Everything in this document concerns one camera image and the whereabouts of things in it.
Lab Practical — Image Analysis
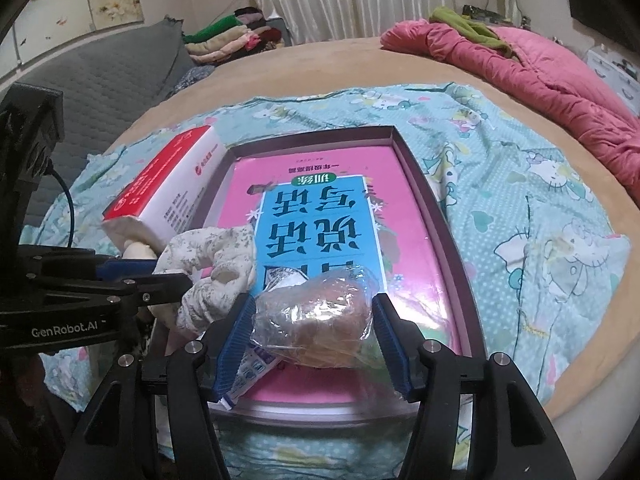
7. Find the painted wardrobe door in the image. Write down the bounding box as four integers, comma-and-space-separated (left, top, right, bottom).
0, 0, 147, 77

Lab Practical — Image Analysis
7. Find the black wall television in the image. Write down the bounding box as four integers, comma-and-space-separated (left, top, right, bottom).
564, 0, 640, 37

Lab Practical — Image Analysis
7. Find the cartoon cat printed blanket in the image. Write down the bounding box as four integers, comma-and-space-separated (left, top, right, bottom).
30, 80, 633, 480

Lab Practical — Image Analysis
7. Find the cream plush toy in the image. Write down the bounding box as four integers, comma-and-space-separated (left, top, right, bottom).
102, 215, 162, 262

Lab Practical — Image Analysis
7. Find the stack of folded clothes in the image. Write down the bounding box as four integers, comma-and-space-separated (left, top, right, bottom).
182, 7, 287, 67

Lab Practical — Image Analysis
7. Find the black cable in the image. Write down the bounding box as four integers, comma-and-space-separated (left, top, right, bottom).
46, 160, 77, 250

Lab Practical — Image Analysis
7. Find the tan bed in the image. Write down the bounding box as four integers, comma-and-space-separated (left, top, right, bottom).
107, 35, 640, 421

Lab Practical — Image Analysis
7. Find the dark blue patterned cloth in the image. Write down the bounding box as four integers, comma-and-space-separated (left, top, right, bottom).
167, 65, 217, 99

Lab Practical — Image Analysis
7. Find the red and white box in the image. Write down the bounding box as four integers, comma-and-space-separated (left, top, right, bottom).
102, 126, 231, 257

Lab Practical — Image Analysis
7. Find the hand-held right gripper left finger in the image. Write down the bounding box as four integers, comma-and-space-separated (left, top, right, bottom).
65, 292, 259, 480

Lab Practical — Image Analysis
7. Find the clear bag with brown pad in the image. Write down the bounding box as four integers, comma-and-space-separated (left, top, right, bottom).
220, 266, 401, 411

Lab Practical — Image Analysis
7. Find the floral fabric scrunchie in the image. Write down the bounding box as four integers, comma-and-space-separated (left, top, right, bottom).
152, 224, 258, 337

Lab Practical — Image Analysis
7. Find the grey quilted cushion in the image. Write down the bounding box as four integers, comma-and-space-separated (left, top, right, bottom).
0, 20, 197, 241

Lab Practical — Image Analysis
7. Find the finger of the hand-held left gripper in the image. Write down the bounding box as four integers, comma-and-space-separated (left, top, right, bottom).
107, 272, 195, 311
92, 254, 157, 283

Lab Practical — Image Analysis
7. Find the green cloth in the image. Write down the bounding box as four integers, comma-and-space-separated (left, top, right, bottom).
430, 6, 516, 59

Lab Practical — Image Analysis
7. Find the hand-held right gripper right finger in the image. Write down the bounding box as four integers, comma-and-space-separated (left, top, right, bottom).
371, 292, 576, 480

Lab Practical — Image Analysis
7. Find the pink and blue book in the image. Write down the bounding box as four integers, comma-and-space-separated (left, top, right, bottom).
215, 142, 473, 406

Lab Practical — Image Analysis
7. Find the white cabinet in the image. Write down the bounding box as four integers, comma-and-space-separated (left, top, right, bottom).
585, 45, 640, 117

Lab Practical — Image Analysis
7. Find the shallow purple box tray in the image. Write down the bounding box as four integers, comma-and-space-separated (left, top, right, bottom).
200, 125, 488, 423

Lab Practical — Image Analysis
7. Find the pink duvet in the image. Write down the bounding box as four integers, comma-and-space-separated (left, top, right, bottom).
380, 20, 640, 192

